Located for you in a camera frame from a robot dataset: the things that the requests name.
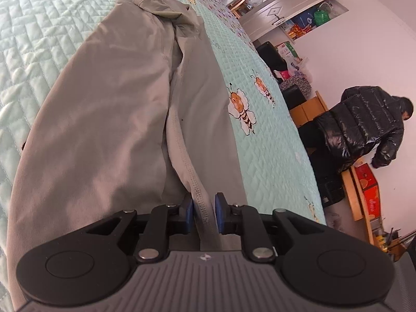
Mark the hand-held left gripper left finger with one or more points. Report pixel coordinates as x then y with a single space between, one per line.
188 212

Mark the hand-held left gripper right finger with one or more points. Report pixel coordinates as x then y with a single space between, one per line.
219 213

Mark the grey t-shirt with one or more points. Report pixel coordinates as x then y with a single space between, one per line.
113 104

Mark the quilted cartoon bedspread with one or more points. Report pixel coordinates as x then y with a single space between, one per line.
276 156

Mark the wooden side table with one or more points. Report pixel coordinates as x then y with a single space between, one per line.
352 198

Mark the black stool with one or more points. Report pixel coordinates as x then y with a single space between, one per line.
269 57
294 97

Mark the patterned dark cushion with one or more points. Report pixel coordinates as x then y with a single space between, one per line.
297 86

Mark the red gift box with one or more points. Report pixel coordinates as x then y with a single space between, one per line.
367 188

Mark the white plastic bag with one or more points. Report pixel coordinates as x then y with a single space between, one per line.
300 68

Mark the printed carton box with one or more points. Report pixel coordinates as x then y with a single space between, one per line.
287 53

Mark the red and orange packets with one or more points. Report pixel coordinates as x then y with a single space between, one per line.
299 32

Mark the wooden chair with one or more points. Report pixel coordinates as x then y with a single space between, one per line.
237 6

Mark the white door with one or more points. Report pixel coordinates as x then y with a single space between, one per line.
286 3

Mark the green shopping bag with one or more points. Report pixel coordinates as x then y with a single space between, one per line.
322 15

